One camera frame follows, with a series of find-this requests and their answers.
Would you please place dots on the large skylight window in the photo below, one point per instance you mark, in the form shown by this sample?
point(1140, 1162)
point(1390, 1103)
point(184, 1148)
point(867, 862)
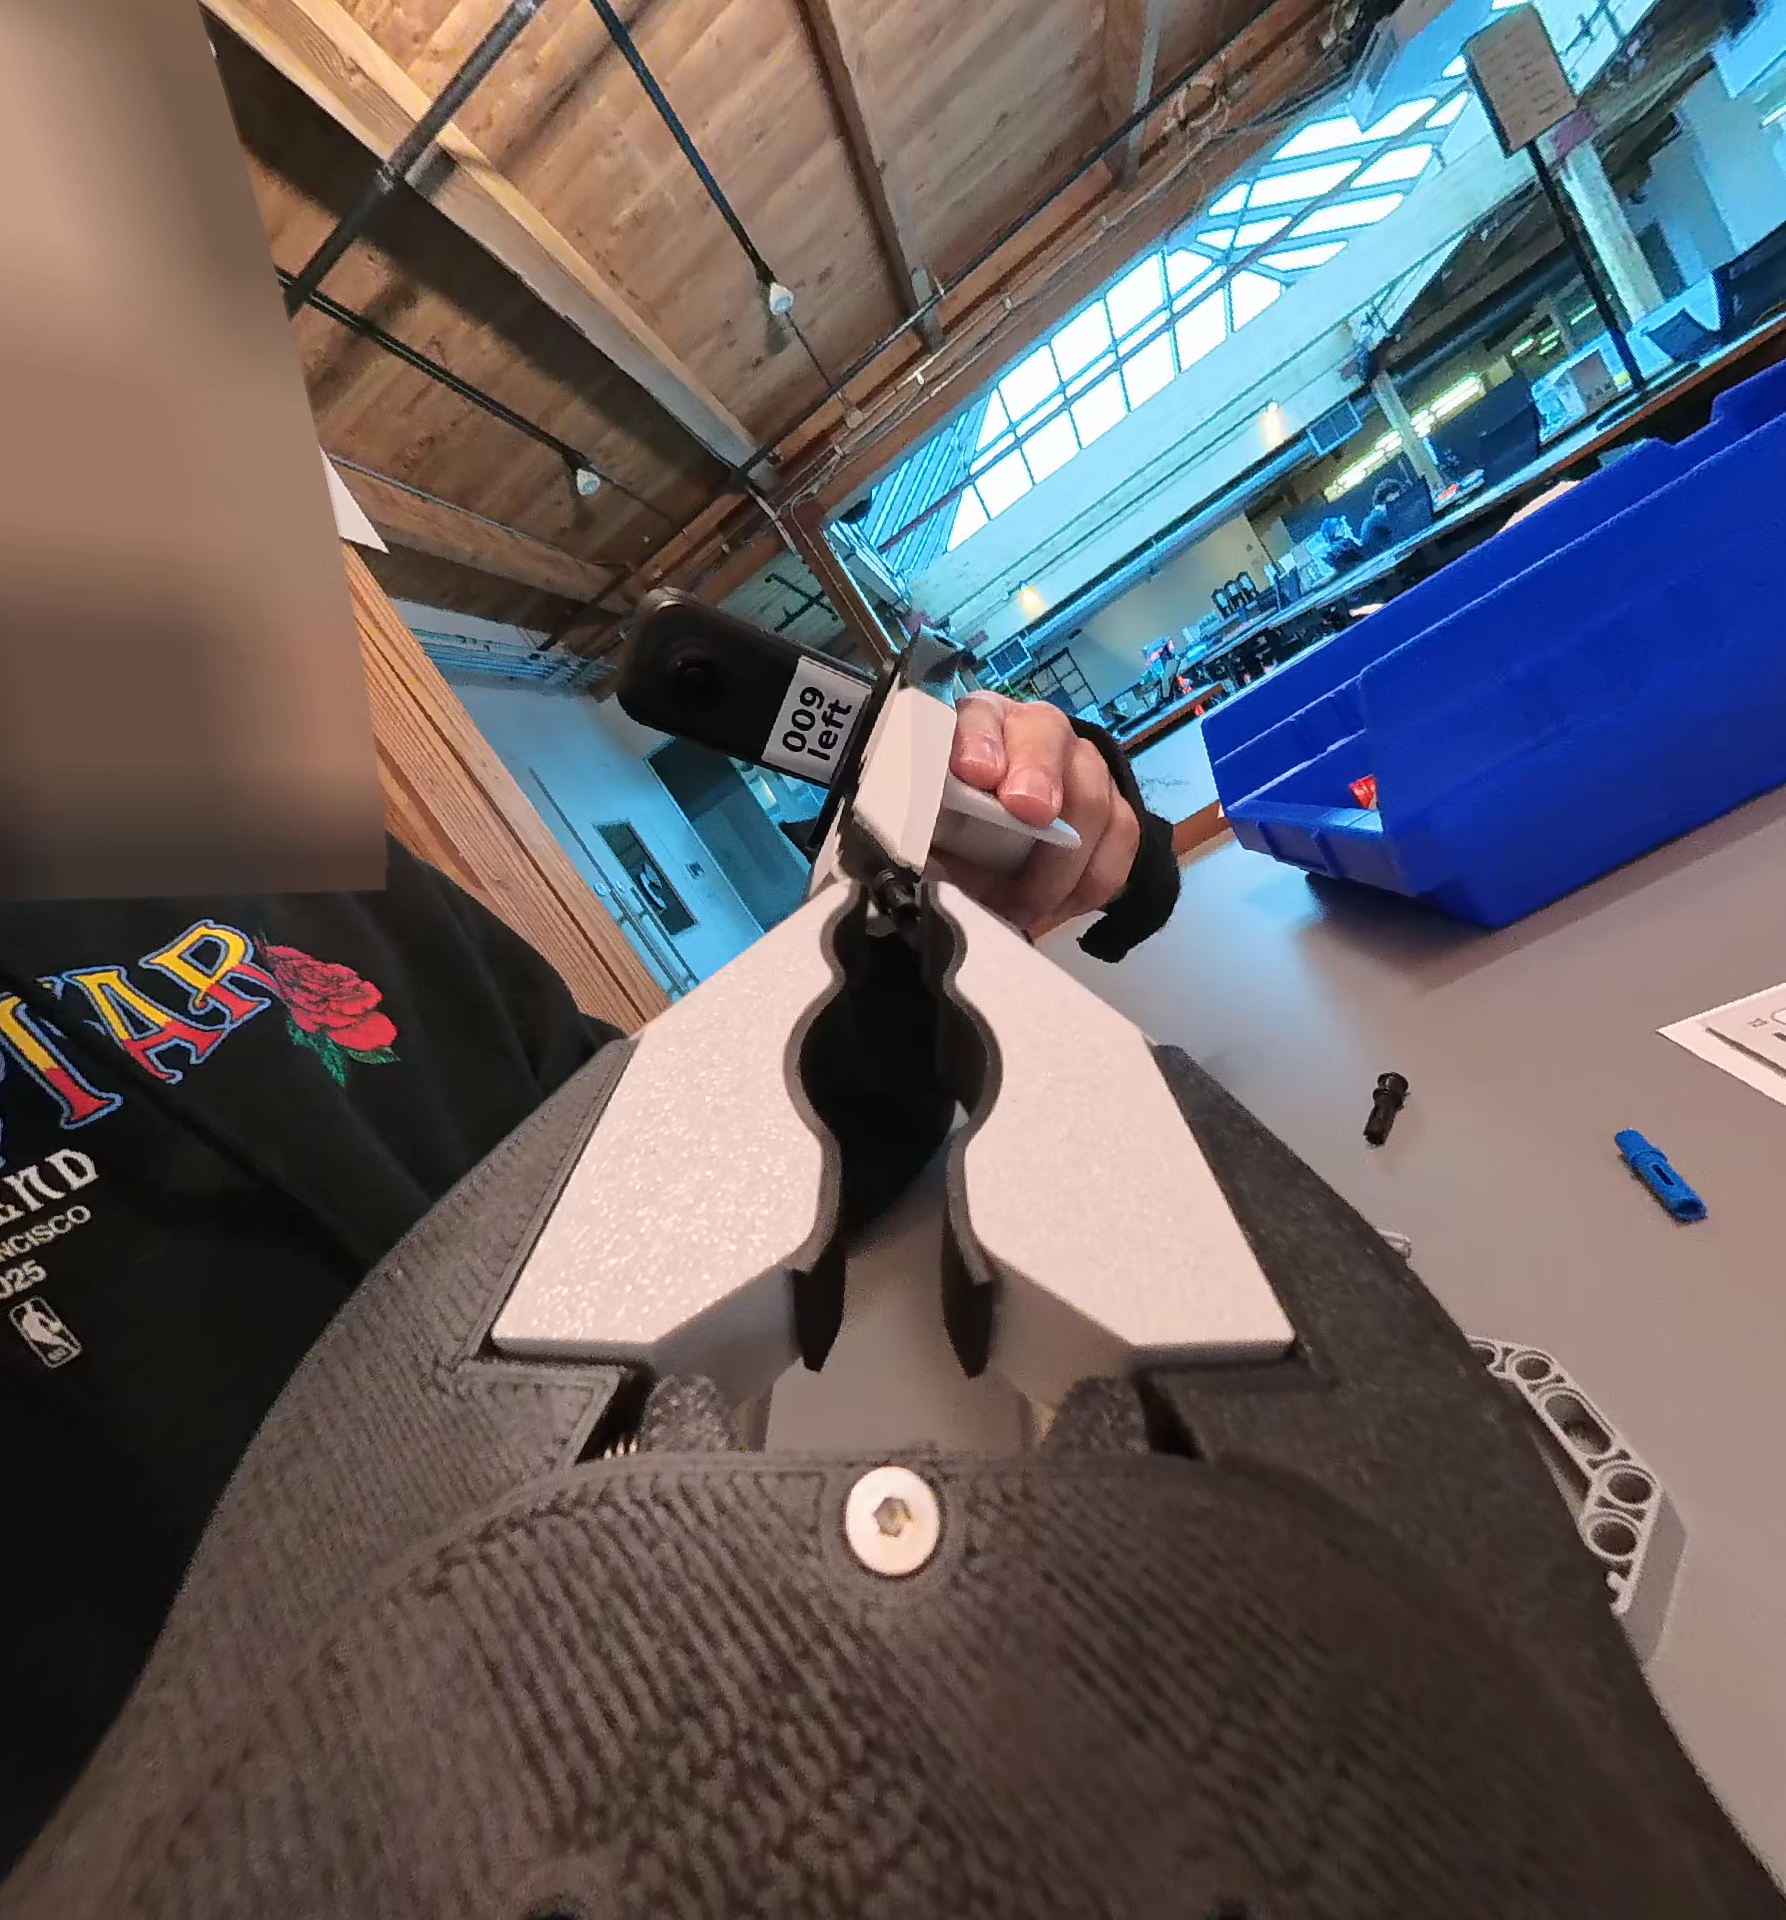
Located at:
point(1132, 344)

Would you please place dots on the open instruction booklet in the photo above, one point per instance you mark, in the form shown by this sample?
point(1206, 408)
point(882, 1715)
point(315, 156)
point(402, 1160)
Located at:
point(1779, 1050)

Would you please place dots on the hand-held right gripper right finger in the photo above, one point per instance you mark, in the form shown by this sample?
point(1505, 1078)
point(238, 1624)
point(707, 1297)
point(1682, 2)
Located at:
point(1118, 1200)

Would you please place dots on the grey perforated frame beam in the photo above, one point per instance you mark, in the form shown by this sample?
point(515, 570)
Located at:
point(1654, 1596)

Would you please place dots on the black connector pin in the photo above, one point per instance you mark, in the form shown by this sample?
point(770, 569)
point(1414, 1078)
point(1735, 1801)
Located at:
point(1383, 1108)
point(898, 898)

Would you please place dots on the blue connector pin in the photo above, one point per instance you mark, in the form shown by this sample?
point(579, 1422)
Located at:
point(1658, 1175)

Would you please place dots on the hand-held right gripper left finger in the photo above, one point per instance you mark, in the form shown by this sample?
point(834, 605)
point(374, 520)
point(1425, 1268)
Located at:
point(683, 1185)

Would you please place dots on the grey desk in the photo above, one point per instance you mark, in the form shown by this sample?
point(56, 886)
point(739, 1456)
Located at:
point(1432, 976)

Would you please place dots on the person's left hand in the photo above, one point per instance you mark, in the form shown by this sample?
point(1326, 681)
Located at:
point(1049, 765)

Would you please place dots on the person's black printed sweatshirt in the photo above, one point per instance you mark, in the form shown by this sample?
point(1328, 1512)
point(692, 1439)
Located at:
point(158, 1351)

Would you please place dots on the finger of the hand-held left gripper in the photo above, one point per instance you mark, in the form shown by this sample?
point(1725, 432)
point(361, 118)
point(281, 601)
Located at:
point(846, 832)
point(913, 779)

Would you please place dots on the blue bin with square tag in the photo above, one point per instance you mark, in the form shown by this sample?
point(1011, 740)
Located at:
point(1583, 720)

